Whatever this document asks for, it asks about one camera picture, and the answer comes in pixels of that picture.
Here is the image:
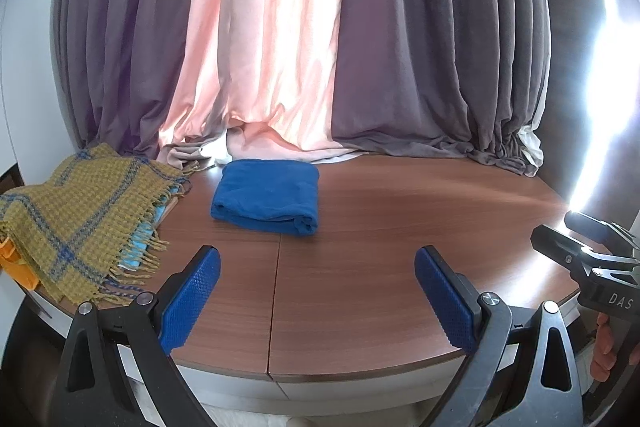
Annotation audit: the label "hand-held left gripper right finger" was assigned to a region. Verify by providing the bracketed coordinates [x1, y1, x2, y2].
[414, 245, 585, 427]

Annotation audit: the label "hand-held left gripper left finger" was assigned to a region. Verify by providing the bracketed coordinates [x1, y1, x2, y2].
[59, 244, 222, 427]

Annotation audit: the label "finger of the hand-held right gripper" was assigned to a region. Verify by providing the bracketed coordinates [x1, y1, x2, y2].
[564, 210, 640, 254]
[531, 226, 608, 279]

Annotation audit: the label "blue pants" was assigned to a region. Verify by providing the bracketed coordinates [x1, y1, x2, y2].
[210, 159, 322, 238]

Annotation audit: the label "person's right hand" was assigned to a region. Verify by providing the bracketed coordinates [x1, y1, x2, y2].
[590, 310, 625, 382]

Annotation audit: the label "light blue cloth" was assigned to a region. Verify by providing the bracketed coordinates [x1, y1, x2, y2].
[119, 189, 178, 269]

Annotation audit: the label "white sheer curtain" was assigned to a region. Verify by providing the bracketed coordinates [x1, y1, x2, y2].
[516, 89, 545, 170]

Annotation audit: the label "yellow plaid fringed scarf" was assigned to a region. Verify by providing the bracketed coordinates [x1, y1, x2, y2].
[0, 143, 195, 308]

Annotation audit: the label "orange plastic box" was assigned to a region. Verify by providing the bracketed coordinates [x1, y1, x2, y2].
[0, 238, 40, 292]

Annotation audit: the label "grey curtain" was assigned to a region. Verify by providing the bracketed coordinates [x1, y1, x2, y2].
[52, 0, 213, 160]
[330, 0, 547, 178]

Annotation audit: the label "pink curtain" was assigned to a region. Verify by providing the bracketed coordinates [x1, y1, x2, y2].
[157, 0, 361, 166]

